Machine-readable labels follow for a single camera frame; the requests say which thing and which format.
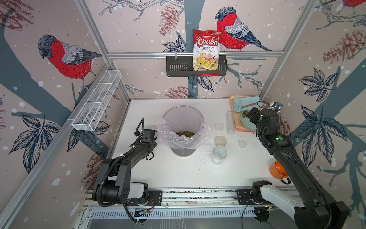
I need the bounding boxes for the clear jar lid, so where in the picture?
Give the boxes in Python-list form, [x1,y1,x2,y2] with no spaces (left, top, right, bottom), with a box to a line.
[214,122,225,131]
[238,140,247,149]

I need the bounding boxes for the mesh waste bin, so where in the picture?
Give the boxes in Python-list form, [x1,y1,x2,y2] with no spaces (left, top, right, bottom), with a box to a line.
[157,106,210,157]

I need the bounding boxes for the mung beans in bin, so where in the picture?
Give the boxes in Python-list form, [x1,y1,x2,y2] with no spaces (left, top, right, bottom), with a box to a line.
[176,131,195,138]

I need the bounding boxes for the beige lidded bean jar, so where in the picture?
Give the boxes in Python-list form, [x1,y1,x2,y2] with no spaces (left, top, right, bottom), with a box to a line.
[212,146,227,165]

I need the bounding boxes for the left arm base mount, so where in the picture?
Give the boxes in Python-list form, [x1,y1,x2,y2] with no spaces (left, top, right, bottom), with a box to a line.
[125,190,163,207]

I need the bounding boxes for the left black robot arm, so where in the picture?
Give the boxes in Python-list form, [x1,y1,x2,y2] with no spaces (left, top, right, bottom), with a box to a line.
[92,118,157,207]

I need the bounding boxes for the beige jar lid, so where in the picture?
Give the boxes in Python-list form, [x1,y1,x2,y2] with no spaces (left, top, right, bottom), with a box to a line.
[214,136,227,147]

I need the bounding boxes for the white wire mesh shelf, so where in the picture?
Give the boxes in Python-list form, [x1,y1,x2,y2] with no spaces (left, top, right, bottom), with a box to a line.
[71,70,122,131]

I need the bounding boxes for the tall clear bean jar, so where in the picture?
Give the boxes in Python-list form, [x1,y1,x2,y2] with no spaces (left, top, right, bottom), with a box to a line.
[226,111,235,135]

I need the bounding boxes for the teal folded cloth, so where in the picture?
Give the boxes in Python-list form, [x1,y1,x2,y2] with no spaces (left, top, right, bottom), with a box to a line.
[233,96,260,113]

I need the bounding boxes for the teal plate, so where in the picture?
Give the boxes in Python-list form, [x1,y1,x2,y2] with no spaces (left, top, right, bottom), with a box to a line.
[240,110,256,132]

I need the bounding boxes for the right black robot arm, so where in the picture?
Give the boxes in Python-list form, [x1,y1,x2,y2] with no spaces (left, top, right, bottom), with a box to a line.
[247,102,349,229]

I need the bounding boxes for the red Chuba chips bag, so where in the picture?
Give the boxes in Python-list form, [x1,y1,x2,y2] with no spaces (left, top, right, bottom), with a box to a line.
[193,30,222,71]

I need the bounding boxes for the orange mug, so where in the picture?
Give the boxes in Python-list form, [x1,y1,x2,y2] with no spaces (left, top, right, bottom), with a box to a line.
[269,161,291,185]

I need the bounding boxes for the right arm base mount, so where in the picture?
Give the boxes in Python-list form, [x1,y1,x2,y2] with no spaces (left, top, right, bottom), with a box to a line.
[235,189,273,206]

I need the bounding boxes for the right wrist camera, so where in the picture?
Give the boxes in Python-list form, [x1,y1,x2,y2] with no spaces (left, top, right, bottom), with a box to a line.
[270,102,283,112]

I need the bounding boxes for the black wall basket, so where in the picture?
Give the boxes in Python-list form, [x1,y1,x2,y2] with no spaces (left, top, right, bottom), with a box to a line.
[165,55,228,77]

